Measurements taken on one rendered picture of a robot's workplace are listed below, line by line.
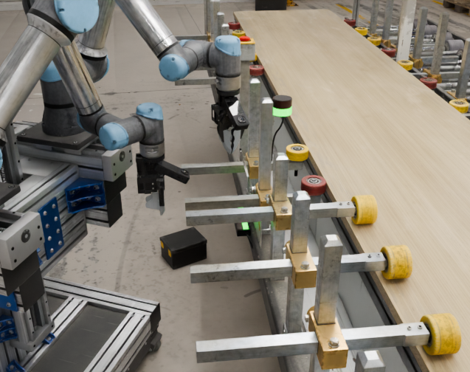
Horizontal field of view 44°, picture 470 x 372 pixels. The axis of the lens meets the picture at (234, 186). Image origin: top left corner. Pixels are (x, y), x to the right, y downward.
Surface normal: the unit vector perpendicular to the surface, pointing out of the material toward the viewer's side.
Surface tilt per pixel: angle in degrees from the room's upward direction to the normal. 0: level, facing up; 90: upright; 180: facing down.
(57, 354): 0
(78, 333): 0
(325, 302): 90
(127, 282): 0
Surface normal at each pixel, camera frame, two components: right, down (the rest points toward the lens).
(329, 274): 0.11, 0.47
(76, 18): 0.78, 0.22
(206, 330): 0.00, -0.88
